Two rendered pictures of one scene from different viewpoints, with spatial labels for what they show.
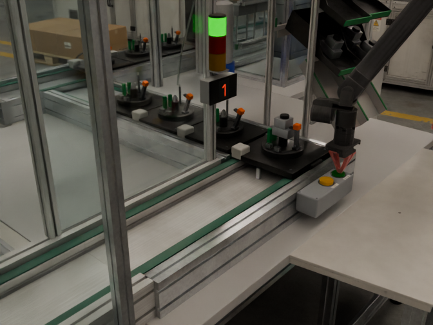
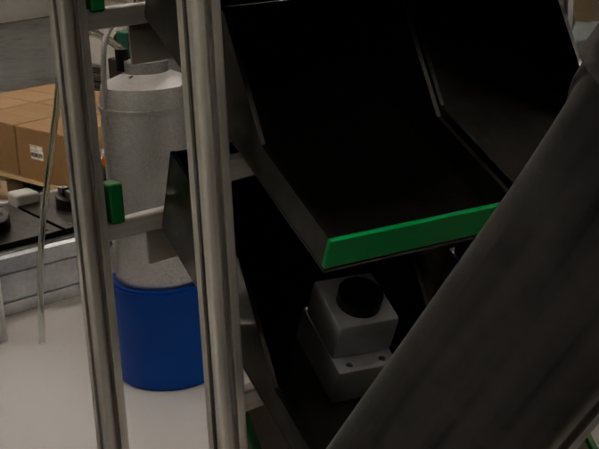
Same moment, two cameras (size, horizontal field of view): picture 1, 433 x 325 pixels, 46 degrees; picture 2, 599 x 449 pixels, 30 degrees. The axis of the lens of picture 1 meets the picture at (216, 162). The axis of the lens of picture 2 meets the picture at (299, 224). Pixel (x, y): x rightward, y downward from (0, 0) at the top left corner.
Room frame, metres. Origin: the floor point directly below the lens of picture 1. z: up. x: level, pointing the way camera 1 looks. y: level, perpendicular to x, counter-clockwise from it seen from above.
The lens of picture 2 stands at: (1.06, -0.50, 1.56)
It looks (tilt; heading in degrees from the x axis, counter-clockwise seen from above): 18 degrees down; 11
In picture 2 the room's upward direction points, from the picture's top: 2 degrees counter-clockwise
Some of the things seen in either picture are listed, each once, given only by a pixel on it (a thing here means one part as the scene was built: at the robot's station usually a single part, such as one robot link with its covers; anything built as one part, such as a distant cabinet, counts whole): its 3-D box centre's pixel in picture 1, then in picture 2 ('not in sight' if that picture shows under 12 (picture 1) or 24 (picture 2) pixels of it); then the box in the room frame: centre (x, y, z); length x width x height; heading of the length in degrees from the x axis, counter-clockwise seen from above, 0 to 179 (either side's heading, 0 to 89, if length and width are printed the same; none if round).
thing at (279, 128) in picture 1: (281, 124); not in sight; (1.53, -0.21, 1.06); 0.08 x 0.04 x 0.07; 46
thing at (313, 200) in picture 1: (325, 191); not in sight; (1.32, -0.32, 0.93); 0.21 x 0.07 x 0.06; 139
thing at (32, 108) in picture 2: not in sight; (61, 143); (6.50, 1.85, 0.20); 1.20 x 0.80 x 0.41; 58
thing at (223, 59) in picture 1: (217, 60); not in sight; (1.46, 0.00, 1.28); 0.05 x 0.05 x 0.05
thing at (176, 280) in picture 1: (269, 214); not in sight; (1.22, -0.15, 0.91); 0.89 x 0.06 x 0.11; 139
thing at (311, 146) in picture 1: (282, 153); not in sight; (1.52, -0.22, 0.96); 0.24 x 0.24 x 0.02; 49
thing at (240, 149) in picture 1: (240, 151); not in sight; (1.52, -0.08, 0.97); 0.05 x 0.05 x 0.04; 49
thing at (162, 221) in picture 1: (216, 198); not in sight; (1.32, 0.00, 0.91); 0.84 x 0.28 x 0.10; 139
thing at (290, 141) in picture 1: (282, 147); not in sight; (1.52, -0.22, 0.98); 0.14 x 0.14 x 0.02
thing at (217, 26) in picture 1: (217, 26); not in sight; (1.46, 0.00, 1.38); 0.05 x 0.05 x 0.05
